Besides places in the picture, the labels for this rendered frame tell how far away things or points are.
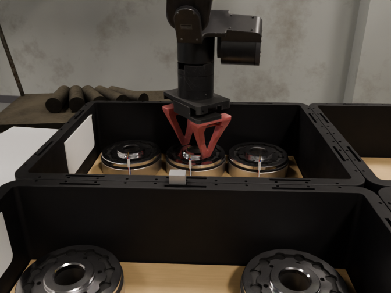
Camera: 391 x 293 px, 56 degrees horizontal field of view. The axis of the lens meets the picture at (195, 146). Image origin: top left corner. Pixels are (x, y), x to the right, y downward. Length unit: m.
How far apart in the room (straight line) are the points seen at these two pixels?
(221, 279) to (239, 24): 0.34
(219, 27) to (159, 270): 0.33
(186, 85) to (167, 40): 2.81
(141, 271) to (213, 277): 0.08
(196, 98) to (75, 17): 3.13
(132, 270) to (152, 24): 3.05
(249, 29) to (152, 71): 2.95
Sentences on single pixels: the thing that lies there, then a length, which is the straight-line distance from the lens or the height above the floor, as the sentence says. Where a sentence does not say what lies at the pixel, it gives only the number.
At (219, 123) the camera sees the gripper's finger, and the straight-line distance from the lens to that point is 0.58.
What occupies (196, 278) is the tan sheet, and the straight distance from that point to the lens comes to 0.43.
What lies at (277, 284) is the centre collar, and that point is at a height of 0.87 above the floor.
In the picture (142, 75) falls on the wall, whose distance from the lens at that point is 3.50.
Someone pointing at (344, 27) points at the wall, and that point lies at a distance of 3.32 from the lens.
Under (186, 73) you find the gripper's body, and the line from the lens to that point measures 0.57.
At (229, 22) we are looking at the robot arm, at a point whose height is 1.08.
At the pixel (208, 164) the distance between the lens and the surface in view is 0.60.
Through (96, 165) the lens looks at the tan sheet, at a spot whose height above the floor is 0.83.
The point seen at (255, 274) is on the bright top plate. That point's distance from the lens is 0.40.
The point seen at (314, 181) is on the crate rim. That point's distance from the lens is 0.43.
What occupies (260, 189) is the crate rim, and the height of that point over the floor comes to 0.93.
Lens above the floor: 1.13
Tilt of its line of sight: 24 degrees down
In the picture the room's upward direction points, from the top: straight up
